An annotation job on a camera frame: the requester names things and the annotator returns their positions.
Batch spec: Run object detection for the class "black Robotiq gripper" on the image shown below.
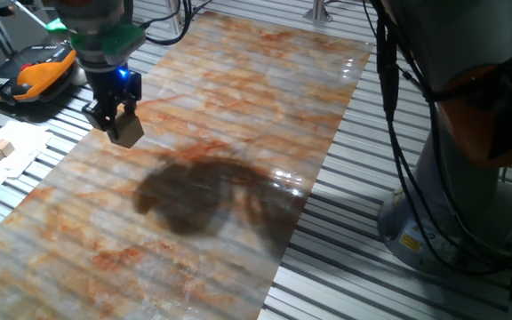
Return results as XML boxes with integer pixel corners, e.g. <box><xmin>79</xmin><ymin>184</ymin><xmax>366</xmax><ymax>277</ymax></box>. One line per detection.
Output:
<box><xmin>81</xmin><ymin>65</ymin><xmax>144</xmax><ymax>143</ymax></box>

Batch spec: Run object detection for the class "light wooden block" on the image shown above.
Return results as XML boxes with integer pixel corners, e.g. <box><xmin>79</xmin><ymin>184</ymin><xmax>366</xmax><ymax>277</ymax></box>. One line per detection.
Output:
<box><xmin>107</xmin><ymin>110</ymin><xmax>145</xmax><ymax>149</ymax></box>

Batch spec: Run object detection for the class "white computer mouse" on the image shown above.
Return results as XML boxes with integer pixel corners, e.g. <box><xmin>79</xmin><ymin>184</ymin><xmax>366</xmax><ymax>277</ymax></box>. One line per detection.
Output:
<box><xmin>70</xmin><ymin>66</ymin><xmax>89</xmax><ymax>87</ymax></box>

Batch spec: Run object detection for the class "orange black teach pendant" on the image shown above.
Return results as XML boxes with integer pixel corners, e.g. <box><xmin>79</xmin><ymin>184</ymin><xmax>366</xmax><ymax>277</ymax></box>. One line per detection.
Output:
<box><xmin>0</xmin><ymin>43</ymin><xmax>79</xmax><ymax>107</ymax></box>

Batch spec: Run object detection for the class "white paper sheet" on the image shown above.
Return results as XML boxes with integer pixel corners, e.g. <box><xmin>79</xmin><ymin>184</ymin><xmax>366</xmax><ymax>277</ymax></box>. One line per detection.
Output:
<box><xmin>0</xmin><ymin>120</ymin><xmax>54</xmax><ymax>186</ymax></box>

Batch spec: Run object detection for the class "orange marble pattern mat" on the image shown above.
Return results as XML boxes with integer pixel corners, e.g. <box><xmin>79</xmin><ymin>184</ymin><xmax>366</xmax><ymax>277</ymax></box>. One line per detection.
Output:
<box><xmin>0</xmin><ymin>11</ymin><xmax>375</xmax><ymax>320</ymax></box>

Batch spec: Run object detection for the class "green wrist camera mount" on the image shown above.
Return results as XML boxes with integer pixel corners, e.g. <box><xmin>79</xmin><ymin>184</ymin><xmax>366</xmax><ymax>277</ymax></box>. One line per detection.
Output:
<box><xmin>44</xmin><ymin>17</ymin><xmax>147</xmax><ymax>66</ymax></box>

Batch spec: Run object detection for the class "aluminium upright post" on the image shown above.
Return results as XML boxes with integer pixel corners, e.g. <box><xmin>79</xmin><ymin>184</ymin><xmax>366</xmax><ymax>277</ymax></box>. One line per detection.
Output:
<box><xmin>165</xmin><ymin>0</ymin><xmax>185</xmax><ymax>37</ymax></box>

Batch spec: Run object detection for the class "aluminium frame post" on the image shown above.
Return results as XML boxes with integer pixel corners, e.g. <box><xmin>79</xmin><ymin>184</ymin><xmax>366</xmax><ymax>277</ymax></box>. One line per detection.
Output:
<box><xmin>303</xmin><ymin>0</ymin><xmax>333</xmax><ymax>23</ymax></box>

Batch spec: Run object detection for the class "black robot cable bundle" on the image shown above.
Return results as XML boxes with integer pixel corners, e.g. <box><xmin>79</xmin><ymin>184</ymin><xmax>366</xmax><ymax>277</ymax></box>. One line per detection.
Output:
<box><xmin>139</xmin><ymin>0</ymin><xmax>512</xmax><ymax>276</ymax></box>

